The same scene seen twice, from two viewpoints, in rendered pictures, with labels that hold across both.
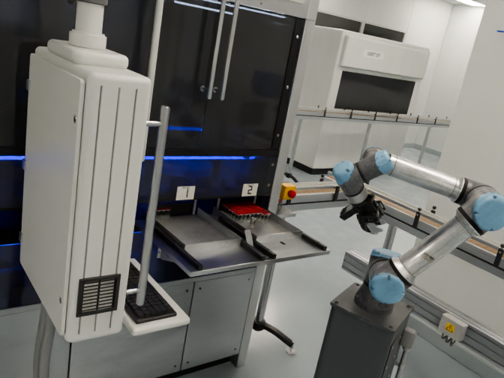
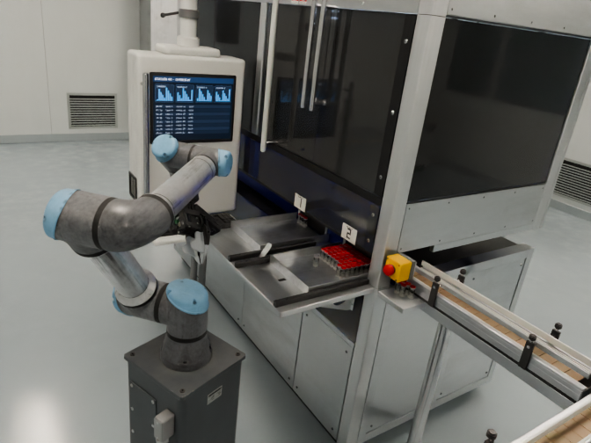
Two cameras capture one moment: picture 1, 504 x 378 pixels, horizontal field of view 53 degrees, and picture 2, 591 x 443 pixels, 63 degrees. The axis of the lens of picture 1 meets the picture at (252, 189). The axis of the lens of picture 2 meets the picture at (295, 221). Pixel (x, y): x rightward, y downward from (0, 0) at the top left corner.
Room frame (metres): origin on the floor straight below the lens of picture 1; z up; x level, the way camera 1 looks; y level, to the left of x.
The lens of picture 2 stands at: (2.16, -1.70, 1.75)
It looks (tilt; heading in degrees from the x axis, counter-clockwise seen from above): 22 degrees down; 94
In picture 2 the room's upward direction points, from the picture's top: 7 degrees clockwise
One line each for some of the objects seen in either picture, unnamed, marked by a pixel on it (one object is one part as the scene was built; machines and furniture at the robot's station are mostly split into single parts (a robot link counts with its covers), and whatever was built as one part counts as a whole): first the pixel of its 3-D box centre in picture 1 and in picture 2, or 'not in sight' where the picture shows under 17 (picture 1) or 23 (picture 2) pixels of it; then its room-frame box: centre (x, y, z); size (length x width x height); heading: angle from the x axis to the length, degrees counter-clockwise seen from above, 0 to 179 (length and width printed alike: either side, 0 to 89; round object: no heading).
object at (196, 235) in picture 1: (192, 228); (279, 230); (1.95, 0.21, 0.90); 0.34 x 0.26 x 0.04; 40
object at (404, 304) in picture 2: (277, 211); (404, 298); (2.46, -0.15, 0.87); 0.14 x 0.13 x 0.02; 40
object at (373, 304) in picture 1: (376, 293); (186, 340); (1.79, -0.55, 0.84); 0.15 x 0.15 x 0.10
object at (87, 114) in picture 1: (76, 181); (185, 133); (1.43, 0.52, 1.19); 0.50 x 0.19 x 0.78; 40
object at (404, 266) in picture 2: (285, 190); (398, 267); (2.42, -0.17, 1.00); 0.08 x 0.07 x 0.07; 40
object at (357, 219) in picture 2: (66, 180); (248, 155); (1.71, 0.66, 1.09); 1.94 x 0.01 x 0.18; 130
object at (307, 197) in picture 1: (305, 192); (488, 319); (2.71, -0.30, 0.92); 0.69 x 0.16 x 0.16; 130
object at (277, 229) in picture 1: (256, 221); (325, 265); (2.17, -0.05, 0.90); 0.34 x 0.26 x 0.04; 40
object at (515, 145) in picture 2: not in sight; (504, 115); (2.74, 0.18, 1.51); 0.85 x 0.01 x 0.59; 40
